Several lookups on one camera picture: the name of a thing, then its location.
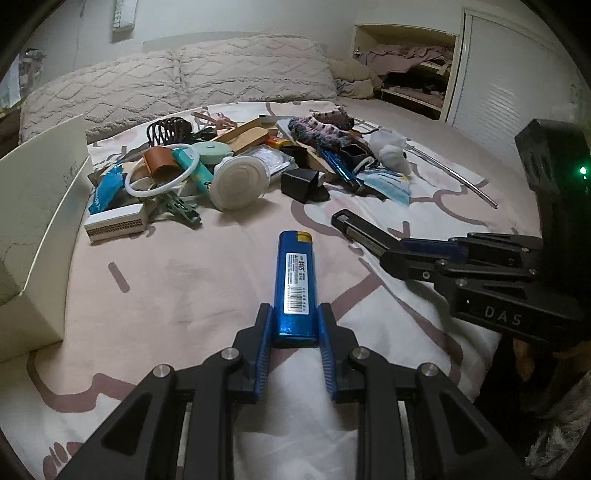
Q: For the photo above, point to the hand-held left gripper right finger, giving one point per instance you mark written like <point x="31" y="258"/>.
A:
<point x="325" y="355"/>

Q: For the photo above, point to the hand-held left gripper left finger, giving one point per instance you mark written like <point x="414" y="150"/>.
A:
<point x="263" y="355"/>

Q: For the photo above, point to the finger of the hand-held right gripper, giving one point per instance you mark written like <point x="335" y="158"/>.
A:
<point x="489" y="248"/>
<point x="415" y="266"/>

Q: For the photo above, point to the blue lighter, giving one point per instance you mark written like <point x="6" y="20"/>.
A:
<point x="295" y="286"/>

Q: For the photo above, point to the white storage box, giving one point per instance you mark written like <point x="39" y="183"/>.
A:
<point x="37" y="221"/>

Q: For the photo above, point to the person's right forearm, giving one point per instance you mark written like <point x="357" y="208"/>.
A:
<point x="568" y="434"/>

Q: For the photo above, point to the person's right hand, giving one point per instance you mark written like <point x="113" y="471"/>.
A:
<point x="525" y="360"/>

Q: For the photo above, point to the thin metal rod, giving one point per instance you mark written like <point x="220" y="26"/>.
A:
<point x="471" y="183"/>

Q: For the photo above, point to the packaged face mask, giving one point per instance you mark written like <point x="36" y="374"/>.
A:
<point x="390" y="187"/>

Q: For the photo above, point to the beige bed sheet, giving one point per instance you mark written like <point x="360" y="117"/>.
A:
<point x="461" y="138"/>

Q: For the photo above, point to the white crumpled bag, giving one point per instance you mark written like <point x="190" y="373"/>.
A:
<point x="390" y="152"/>

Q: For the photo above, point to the blue pen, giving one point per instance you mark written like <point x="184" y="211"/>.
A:
<point x="339" y="168"/>

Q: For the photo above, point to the black square cap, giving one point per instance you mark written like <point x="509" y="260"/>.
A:
<point x="355" y="154"/>

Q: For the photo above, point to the black cube charger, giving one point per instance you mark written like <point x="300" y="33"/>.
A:
<point x="300" y="182"/>

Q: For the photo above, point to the green clip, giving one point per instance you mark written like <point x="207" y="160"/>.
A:
<point x="182" y="211"/>

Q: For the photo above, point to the white louvered door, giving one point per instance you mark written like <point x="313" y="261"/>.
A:
<point x="508" y="83"/>

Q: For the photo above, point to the purple crocheted pouch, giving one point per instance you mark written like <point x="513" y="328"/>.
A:
<point x="318" y="127"/>

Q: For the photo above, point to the round white compact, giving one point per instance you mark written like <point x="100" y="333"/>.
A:
<point x="240" y="182"/>

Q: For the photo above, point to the clear plastic bag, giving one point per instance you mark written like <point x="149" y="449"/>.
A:
<point x="277" y="159"/>

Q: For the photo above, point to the teal tube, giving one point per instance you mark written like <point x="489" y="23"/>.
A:
<point x="196" y="173"/>

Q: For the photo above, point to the white ribbed rectangular box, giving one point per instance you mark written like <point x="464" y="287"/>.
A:
<point x="115" y="221"/>

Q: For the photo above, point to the beige crumpled cushion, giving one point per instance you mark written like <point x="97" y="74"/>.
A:
<point x="353" y="76"/>

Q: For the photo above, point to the wooden block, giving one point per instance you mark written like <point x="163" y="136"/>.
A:
<point x="251" y="136"/>

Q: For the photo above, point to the pink clothes pile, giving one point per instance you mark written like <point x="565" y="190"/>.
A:
<point x="401" y="55"/>

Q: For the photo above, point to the mint round case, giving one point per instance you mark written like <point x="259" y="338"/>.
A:
<point x="210" y="150"/>

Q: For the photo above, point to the brown leather sleeve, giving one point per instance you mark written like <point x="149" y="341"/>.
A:
<point x="159" y="159"/>

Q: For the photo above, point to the blue foil packet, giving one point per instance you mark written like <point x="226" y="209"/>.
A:
<point x="104" y="191"/>

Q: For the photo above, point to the built-in closet shelf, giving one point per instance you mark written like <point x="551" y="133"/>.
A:
<point x="406" y="34"/>

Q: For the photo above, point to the pink ribbon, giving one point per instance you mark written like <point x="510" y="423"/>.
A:
<point x="217" y="120"/>

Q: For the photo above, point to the black hair claw clip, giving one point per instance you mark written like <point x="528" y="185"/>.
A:
<point x="178" y="127"/>

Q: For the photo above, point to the beige textured pillow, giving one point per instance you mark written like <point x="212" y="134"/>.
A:
<point x="101" y="92"/>
<point x="254" y="69"/>

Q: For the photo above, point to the white hanging wall pouch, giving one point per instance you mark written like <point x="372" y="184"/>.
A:
<point x="124" y="14"/>

